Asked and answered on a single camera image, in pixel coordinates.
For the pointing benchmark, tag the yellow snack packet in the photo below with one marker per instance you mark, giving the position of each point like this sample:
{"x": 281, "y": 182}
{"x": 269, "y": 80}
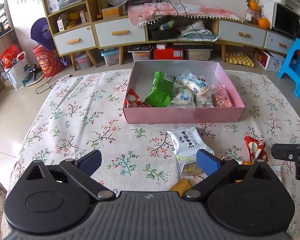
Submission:
{"x": 181, "y": 186}

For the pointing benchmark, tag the orange fruit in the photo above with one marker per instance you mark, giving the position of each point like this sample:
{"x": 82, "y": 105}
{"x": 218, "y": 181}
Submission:
{"x": 263, "y": 23}
{"x": 252, "y": 5}

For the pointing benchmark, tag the wooden tv cabinet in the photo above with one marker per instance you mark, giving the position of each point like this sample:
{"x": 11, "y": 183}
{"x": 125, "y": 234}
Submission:
{"x": 79, "y": 27}

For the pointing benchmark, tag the green snack packet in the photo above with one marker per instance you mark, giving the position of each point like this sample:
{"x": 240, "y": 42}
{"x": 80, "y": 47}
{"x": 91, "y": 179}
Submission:
{"x": 162, "y": 90}

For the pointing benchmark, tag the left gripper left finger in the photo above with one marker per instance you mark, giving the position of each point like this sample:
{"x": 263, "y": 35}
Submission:
{"x": 80, "y": 172}

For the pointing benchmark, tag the pink floral cabinet cloth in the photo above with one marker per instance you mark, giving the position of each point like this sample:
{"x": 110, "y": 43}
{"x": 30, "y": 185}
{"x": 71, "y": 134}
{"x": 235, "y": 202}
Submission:
{"x": 142, "y": 14}

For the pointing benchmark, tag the white paper shopping bag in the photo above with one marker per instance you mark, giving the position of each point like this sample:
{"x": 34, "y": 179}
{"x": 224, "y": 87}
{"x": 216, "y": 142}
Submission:
{"x": 17, "y": 70}

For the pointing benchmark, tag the clear white bread packet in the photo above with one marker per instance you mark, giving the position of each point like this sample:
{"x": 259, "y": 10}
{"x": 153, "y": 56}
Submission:
{"x": 194, "y": 83}

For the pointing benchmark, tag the lower orange fruit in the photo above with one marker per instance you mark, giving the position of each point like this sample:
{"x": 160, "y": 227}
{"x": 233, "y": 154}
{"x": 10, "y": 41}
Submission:
{"x": 263, "y": 23}

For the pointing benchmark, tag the floral white tablecloth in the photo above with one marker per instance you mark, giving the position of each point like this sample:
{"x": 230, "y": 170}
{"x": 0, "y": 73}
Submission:
{"x": 85, "y": 113}

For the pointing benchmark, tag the red cardboard box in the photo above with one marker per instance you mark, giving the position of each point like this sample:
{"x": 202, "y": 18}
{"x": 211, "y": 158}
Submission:
{"x": 168, "y": 54}

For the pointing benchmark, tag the red white candy packet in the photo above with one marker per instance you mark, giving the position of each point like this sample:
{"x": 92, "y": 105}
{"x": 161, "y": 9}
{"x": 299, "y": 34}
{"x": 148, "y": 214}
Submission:
{"x": 256, "y": 149}

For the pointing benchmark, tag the red white snack packet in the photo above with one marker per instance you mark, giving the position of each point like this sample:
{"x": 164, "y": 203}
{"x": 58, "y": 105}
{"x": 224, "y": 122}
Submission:
{"x": 133, "y": 100}

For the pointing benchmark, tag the silver white snack packet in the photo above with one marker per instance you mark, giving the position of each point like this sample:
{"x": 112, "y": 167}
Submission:
{"x": 204, "y": 100}

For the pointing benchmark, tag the blue plastic stool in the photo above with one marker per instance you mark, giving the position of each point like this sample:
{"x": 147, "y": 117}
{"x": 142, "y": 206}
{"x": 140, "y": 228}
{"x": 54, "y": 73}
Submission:
{"x": 291, "y": 66}

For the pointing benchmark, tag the white blue cake packet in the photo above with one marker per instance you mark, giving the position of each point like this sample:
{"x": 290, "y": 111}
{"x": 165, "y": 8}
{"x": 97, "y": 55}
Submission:
{"x": 186, "y": 142}

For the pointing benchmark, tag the upper orange fruit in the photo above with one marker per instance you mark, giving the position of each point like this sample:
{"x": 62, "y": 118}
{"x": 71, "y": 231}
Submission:
{"x": 252, "y": 5}

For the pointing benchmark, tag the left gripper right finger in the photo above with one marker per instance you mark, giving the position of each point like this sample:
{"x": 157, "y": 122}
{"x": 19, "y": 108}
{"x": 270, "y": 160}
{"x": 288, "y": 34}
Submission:
{"x": 217, "y": 171}

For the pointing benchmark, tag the yellow egg tray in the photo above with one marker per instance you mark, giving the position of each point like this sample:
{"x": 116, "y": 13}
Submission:
{"x": 239, "y": 58}

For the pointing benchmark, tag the red gift bag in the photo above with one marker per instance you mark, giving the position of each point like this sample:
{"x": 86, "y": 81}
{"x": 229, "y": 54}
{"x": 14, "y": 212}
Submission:
{"x": 48, "y": 60}

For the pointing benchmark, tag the pink wrapped snack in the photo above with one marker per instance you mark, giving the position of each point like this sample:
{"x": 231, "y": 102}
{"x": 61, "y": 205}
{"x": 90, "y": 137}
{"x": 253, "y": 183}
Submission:
{"x": 221, "y": 97}

